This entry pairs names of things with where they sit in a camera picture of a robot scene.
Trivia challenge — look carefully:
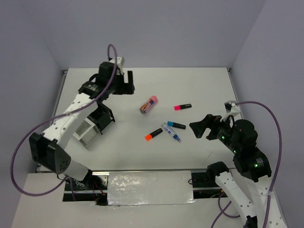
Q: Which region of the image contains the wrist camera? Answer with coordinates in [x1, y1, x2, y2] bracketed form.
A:
[220, 101, 241, 122]
[108, 57, 125, 75]

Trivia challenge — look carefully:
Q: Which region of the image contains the orange highlighter marker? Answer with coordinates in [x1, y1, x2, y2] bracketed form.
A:
[145, 128, 163, 141]

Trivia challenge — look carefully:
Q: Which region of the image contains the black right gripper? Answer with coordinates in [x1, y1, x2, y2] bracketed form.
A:
[188, 112, 240, 151]

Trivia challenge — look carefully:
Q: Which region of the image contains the blue highlighter marker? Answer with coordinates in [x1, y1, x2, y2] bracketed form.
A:
[167, 121, 186, 130]

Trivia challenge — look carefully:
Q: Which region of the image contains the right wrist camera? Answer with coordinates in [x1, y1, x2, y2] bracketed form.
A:
[220, 101, 241, 122]

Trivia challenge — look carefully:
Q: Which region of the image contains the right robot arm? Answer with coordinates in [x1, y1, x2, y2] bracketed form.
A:
[189, 114, 287, 228]

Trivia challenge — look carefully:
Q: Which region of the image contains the white slotted organizer box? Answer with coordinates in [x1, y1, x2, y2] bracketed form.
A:
[73, 118, 100, 147]

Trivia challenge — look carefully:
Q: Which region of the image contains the silver taped front panel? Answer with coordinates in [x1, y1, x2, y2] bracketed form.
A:
[107, 171, 195, 206]

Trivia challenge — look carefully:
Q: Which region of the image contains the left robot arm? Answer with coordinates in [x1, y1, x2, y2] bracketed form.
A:
[29, 57, 135, 190]

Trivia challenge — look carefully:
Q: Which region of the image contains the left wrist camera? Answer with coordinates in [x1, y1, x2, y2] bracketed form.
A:
[108, 57, 125, 75]

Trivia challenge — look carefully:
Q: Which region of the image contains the clear glue bottle blue cap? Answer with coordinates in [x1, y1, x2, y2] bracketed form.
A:
[161, 123, 181, 142]

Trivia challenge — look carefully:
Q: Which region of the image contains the pink capped crayon tube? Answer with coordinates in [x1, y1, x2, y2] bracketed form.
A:
[139, 95, 158, 114]

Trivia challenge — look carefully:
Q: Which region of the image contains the pink highlighter marker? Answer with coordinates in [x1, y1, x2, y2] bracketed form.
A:
[174, 104, 192, 111]

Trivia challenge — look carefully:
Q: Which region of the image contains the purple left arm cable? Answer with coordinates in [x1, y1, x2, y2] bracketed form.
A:
[9, 44, 118, 201]

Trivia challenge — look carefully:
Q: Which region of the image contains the black slotted organizer box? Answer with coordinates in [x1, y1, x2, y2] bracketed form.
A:
[88, 102, 115, 134]

